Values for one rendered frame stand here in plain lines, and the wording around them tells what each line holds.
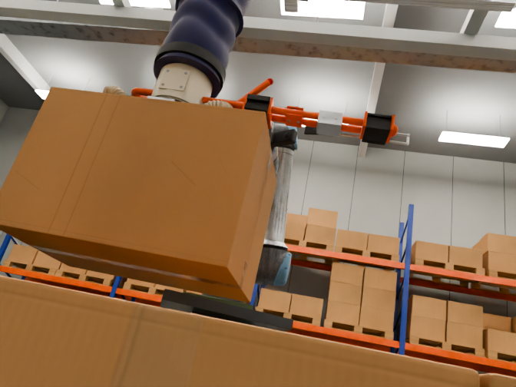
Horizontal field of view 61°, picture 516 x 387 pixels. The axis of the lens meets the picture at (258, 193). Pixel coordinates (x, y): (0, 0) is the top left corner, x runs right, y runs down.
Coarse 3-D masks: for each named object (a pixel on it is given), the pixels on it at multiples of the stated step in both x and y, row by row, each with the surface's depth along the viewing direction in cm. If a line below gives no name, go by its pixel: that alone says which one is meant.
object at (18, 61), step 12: (384, 24) 678; (0, 36) 934; (0, 48) 945; (12, 48) 971; (12, 60) 977; (24, 60) 1009; (24, 72) 1015; (36, 72) 1053; (36, 84) 1059; (372, 84) 811; (372, 96) 841; (372, 108) 876; (360, 144) 1008; (360, 156) 1054
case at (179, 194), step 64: (64, 128) 112; (128, 128) 110; (192, 128) 108; (256, 128) 106; (0, 192) 106; (64, 192) 104; (128, 192) 102; (192, 192) 100; (256, 192) 111; (64, 256) 124; (128, 256) 104; (192, 256) 94; (256, 256) 126
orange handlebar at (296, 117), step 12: (144, 96) 138; (240, 108) 130; (276, 108) 128; (288, 108) 128; (300, 108) 127; (276, 120) 131; (288, 120) 129; (300, 120) 128; (312, 120) 130; (348, 120) 124; (360, 120) 124; (360, 132) 128; (396, 132) 124
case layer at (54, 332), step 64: (0, 320) 30; (64, 320) 29; (128, 320) 29; (192, 320) 29; (0, 384) 28; (64, 384) 28; (128, 384) 27; (192, 384) 27; (256, 384) 27; (320, 384) 26; (384, 384) 26; (448, 384) 26; (512, 384) 25
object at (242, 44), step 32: (320, 0) 606; (0, 32) 673; (32, 32) 657; (64, 32) 642; (96, 32) 628; (128, 32) 614; (160, 32) 600; (416, 64) 560; (448, 64) 549; (480, 64) 538; (512, 64) 528
